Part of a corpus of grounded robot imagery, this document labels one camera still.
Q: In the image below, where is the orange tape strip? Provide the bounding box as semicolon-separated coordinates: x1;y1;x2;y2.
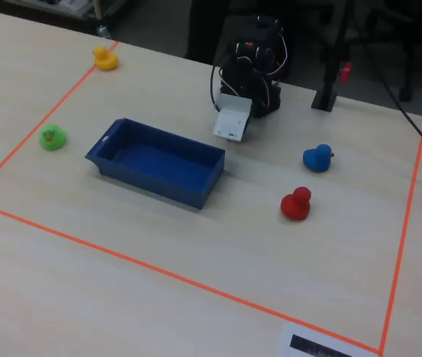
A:
0;200;382;354
378;117;422;356
0;40;120;198

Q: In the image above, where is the white paper with black bar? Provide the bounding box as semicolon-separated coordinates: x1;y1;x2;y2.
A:
276;322;381;357

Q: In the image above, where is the black camera cable on arm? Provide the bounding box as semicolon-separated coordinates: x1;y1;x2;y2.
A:
210;55;230;111

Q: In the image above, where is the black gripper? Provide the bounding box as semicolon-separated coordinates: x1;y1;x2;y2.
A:
219;59;261;100

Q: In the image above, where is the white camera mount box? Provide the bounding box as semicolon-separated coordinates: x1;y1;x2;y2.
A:
212;92;253;143

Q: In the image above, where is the dark cabinet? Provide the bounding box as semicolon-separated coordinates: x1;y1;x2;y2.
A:
186;0;234;65

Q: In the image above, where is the red clamp handle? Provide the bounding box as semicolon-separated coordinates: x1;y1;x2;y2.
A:
338;62;354;84

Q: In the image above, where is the long black cable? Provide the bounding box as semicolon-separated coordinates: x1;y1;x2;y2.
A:
351;14;422;167

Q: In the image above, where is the yellow rubber duck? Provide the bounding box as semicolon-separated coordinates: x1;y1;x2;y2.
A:
91;45;119;71

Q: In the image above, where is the blue plush toy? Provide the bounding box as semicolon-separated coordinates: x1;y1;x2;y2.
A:
302;144;335;173

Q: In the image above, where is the black office chair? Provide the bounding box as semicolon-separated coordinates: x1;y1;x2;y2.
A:
363;0;422;103

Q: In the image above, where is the blue plastic box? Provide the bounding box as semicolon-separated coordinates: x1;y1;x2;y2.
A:
84;118;227;210

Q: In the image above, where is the green plush toy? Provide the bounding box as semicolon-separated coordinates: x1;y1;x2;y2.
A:
39;123;68;152

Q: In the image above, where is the red rubber duck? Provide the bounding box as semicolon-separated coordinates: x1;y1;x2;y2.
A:
280;186;313;221

